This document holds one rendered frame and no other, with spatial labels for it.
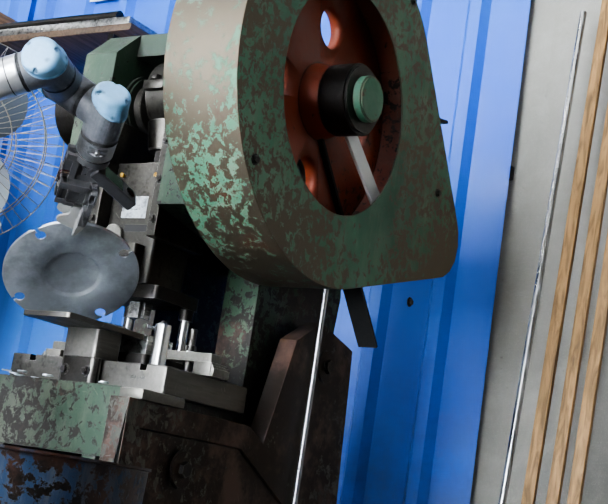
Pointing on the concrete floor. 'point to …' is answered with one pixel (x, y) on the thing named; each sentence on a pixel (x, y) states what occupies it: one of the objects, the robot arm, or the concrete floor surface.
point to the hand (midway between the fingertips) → (78, 229)
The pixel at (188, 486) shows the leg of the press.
